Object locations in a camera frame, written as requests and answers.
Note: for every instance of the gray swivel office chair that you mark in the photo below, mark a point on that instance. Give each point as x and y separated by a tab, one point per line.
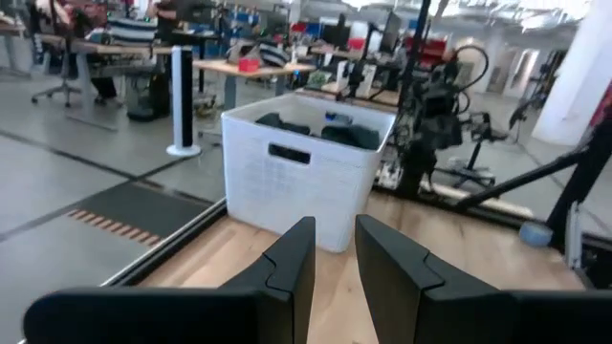
64	71

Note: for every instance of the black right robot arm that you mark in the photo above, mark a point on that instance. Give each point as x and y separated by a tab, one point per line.
430	124

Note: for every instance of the black jeans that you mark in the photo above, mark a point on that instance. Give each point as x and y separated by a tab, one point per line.
282	125

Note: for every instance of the black bag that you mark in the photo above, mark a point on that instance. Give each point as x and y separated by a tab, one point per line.
150	98

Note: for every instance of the gray tape roll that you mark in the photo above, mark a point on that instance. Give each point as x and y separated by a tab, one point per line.
535	234

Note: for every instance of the white black tower fan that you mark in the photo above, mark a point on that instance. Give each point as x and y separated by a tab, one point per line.
184	95

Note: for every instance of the black stool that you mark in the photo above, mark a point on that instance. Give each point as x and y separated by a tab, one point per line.
478	138

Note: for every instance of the white plastic laundry basket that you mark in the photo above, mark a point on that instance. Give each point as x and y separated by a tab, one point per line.
287	191

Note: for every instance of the red plastic bin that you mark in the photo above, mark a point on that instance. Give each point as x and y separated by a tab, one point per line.
248	64

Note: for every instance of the dark green garment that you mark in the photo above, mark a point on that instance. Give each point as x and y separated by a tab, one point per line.
356	136

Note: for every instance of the person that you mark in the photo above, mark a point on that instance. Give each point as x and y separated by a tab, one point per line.
86	14
165	19

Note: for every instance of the black computer monitor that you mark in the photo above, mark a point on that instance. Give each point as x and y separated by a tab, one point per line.
391	33

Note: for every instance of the wooden top desk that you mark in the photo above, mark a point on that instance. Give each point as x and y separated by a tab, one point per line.
268	71

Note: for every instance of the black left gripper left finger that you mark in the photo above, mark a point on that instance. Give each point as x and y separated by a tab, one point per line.
191	315

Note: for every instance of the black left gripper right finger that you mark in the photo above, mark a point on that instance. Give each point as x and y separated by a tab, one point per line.
430	306

